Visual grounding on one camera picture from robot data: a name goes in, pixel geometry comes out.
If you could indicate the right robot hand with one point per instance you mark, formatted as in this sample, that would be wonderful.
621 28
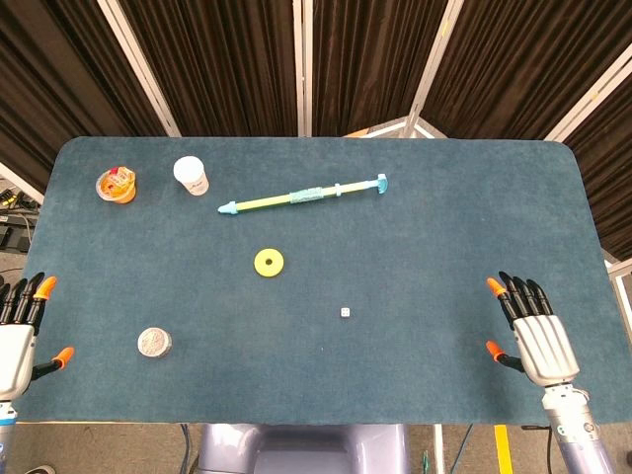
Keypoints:
543 345

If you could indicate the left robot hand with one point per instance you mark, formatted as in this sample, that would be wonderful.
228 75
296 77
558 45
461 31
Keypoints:
15 345

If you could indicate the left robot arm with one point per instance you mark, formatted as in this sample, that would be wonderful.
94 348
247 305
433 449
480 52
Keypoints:
5 429

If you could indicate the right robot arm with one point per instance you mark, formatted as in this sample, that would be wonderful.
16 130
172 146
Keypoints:
575 424

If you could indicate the small white die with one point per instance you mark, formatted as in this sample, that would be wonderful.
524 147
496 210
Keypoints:
345 312

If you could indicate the round silver tin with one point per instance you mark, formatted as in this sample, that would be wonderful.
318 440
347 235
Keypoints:
154 343

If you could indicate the orange jelly cup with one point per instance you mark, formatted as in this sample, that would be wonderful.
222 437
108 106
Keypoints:
116 185

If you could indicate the black curtain partition panel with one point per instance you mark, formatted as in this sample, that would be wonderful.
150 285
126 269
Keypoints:
217 64
39 79
605 163
370 64
513 64

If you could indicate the blue felt table mat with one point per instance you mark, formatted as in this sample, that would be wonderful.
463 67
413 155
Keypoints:
316 276

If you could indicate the white plastic cup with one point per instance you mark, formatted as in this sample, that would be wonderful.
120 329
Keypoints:
190 175

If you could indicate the lavender robot torso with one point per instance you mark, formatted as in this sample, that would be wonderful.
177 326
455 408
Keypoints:
303 448

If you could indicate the blue yellow toy syringe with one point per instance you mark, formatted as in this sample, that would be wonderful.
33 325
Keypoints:
296 195

